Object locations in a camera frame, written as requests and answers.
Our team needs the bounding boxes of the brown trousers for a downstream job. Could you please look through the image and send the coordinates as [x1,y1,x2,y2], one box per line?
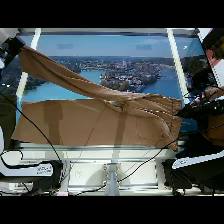
[11,44,184,152]

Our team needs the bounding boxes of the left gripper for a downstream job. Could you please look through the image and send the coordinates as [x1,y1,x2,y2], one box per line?
[2,35,27,58]

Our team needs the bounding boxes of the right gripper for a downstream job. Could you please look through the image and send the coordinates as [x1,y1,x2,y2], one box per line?
[175,102,207,121]

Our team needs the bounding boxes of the person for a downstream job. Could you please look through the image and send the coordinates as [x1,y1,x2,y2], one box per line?
[199,27,224,101]

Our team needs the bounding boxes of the silver frame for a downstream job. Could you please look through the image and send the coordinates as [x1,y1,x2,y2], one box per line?
[0,141,224,197]

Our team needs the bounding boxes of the black cable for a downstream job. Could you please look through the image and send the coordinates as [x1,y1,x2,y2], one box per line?
[0,93,65,169]
[116,123,224,184]

